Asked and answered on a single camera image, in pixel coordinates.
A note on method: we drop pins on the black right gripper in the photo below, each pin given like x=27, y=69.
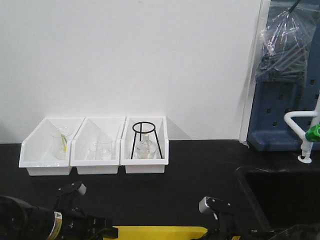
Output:
x=225, y=227

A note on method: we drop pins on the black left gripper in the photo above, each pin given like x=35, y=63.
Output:
x=78, y=225

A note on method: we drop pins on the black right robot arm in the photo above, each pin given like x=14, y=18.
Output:
x=294, y=232

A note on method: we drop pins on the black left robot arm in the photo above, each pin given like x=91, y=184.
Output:
x=20, y=220

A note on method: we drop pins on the yellow plastic tray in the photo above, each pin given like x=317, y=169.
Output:
x=160, y=232

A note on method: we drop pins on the black lab sink basin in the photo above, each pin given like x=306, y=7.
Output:
x=282, y=197

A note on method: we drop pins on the clear glass beaker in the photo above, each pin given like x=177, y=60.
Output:
x=99, y=151

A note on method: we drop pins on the middle white storage bin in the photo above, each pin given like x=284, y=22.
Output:
x=97, y=129

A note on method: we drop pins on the white storage bin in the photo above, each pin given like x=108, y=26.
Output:
x=97, y=129
x=144, y=166
x=37, y=155

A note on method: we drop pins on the right white storage bin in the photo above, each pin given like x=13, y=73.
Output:
x=144, y=166

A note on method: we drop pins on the round clear glass flask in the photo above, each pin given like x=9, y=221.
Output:
x=145, y=148

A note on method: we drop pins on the blue pegboard drying rack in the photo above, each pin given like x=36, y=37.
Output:
x=272, y=100

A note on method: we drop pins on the left white storage bin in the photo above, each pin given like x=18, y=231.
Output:
x=37, y=155

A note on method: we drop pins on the white lab faucet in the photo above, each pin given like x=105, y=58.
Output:
x=306, y=146

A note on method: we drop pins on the clear flask with yellow label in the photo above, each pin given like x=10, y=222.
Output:
x=60, y=138

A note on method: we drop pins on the green faucet knob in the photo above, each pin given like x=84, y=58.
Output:
x=313, y=134

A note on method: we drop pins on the plastic bag of pegs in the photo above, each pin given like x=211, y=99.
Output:
x=286, y=42

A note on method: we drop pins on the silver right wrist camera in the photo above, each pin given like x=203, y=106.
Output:
x=214, y=205

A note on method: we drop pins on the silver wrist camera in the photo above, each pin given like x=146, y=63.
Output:
x=75, y=187
x=214, y=205

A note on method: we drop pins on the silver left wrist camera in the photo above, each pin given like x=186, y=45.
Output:
x=75, y=187

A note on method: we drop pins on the black wire tripod stand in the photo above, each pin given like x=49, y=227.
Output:
x=145, y=127

